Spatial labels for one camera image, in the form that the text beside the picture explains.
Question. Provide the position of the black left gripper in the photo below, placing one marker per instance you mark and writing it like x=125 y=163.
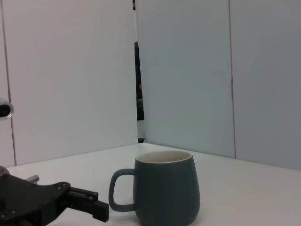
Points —
x=28 y=204

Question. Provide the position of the grey ceramic cup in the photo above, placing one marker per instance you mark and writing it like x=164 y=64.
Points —
x=164 y=188

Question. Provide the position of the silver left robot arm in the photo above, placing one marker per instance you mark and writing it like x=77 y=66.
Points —
x=2 y=171

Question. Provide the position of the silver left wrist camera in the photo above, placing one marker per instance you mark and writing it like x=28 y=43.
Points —
x=5 y=109

